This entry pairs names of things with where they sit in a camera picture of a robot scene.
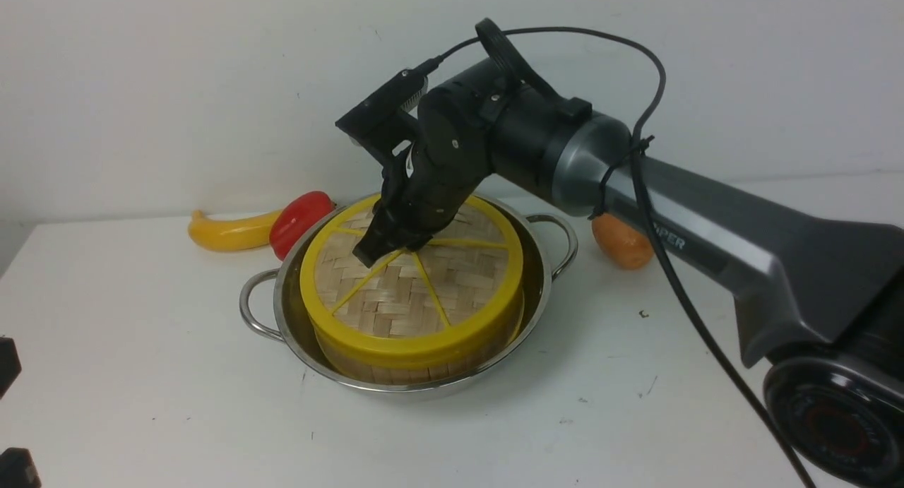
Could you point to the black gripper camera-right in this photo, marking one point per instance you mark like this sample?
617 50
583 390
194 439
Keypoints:
423 189

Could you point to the yellow-rimmed woven bamboo lid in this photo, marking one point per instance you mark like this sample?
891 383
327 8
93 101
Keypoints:
477 259

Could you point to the yellow-rimmed bamboo steamer basket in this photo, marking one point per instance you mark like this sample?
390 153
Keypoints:
427 345

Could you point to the red toy bell pepper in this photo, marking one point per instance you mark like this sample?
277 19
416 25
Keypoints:
296 219

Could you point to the yellow toy banana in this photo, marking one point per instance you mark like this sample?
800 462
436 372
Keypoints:
227 236

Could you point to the brown toy potato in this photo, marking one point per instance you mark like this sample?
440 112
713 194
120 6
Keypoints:
626 247

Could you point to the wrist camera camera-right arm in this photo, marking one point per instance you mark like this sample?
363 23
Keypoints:
382 120

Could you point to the stainless steel two-handled pot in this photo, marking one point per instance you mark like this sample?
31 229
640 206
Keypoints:
295 328

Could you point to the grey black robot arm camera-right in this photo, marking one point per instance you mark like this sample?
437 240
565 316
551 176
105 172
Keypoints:
821 300

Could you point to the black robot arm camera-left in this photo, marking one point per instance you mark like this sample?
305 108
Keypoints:
18 468

